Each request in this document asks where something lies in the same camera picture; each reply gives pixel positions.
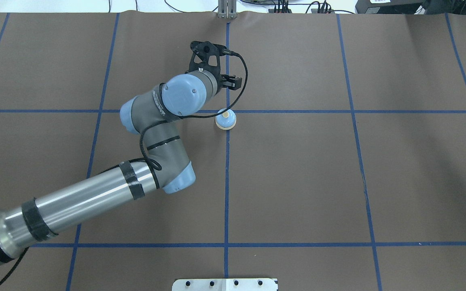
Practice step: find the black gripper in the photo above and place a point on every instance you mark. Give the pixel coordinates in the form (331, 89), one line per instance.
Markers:
(231, 82)

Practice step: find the light blue call bell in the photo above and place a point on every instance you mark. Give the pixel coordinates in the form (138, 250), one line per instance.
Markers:
(226, 120)

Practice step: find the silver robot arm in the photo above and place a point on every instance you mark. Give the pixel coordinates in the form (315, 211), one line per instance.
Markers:
(164, 162)

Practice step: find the brown paper table cover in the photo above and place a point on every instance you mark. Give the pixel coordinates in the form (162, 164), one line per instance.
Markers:
(346, 169)

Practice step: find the black box with white label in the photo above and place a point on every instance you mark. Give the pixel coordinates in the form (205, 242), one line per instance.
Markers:
(407, 7)

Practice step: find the aluminium frame post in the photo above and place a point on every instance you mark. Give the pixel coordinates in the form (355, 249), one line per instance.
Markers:
(227, 9)

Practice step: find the small electronics board with wires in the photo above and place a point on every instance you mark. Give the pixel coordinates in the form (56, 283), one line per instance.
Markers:
(313, 6)

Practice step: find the white central pedestal column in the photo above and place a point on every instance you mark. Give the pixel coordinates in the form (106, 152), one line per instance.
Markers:
(226, 284)

